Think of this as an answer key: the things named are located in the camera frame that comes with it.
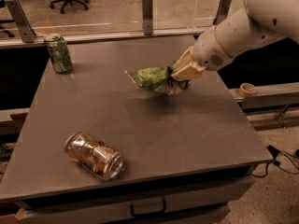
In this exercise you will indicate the roll of brown tape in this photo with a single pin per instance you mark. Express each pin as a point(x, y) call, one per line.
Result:
point(247, 90)

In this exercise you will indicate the left metal glass bracket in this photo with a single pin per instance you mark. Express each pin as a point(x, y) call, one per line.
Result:
point(25, 30)

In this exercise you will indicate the green jalapeno chip bag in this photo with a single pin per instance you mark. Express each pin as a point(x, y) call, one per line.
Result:
point(158, 79)

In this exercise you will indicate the orange soda can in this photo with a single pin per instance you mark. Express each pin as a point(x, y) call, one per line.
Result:
point(94, 155)

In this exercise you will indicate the grey table drawer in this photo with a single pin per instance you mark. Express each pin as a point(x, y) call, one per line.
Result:
point(207, 205)

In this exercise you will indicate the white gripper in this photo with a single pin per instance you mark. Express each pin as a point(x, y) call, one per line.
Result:
point(207, 50)

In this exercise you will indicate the metal glass bracket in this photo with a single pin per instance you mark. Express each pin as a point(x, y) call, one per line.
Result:
point(25, 30)
point(147, 14)
point(222, 12)

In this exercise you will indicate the green soda can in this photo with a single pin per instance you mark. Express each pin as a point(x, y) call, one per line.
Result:
point(59, 53)

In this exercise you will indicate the middle metal glass bracket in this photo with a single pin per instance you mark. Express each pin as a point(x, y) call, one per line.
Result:
point(147, 14)

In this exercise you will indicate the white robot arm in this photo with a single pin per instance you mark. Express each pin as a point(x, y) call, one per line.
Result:
point(257, 24)

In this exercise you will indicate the black drawer handle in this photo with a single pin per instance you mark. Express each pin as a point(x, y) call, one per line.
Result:
point(146, 208)

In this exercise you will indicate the right metal glass bracket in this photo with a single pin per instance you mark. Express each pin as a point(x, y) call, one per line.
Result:
point(222, 12)

